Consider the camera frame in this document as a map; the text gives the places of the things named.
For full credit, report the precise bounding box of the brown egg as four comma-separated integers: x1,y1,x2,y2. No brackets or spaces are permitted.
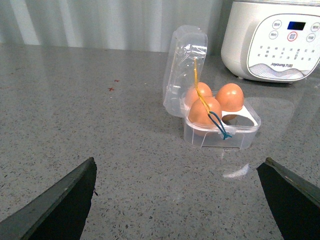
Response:
188,96,222,127
215,83,244,112
184,82,213,108

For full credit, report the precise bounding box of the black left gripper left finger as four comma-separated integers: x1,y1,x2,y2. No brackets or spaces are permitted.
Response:
0,157,97,240

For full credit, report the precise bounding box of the brown egg back left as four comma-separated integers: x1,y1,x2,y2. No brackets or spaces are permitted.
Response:
184,82,213,108

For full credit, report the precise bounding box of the brown egg back right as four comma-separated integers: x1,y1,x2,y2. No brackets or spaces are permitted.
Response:
215,83,244,112

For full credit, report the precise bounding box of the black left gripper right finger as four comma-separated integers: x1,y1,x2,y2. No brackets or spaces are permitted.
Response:
257,157,320,240

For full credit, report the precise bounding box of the white Joyoung cooker appliance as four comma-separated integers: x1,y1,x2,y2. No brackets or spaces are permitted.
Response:
221,0,320,83

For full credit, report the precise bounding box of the brown egg front left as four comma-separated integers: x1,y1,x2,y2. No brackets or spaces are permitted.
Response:
188,96,222,127

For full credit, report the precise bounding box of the blue rubber band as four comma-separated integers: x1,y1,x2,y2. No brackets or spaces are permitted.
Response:
207,111,232,140

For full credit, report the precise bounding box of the clear plastic egg box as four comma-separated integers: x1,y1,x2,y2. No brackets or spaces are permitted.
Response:
163,25,261,149

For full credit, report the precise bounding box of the yellow rubber band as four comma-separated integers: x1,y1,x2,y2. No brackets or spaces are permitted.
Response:
193,57,212,115

